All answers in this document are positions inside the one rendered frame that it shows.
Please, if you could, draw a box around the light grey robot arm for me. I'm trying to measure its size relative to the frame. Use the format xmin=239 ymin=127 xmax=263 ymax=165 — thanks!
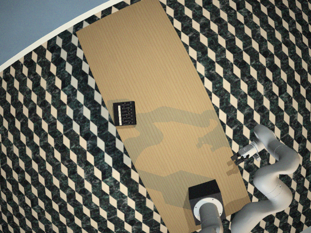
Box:
xmin=194 ymin=124 xmax=300 ymax=233

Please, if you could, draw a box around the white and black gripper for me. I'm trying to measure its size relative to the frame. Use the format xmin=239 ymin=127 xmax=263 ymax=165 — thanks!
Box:
xmin=231 ymin=143 xmax=257 ymax=165

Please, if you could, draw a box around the black lighting desk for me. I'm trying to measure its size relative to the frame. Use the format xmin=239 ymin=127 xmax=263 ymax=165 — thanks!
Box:
xmin=113 ymin=101 xmax=137 ymax=126

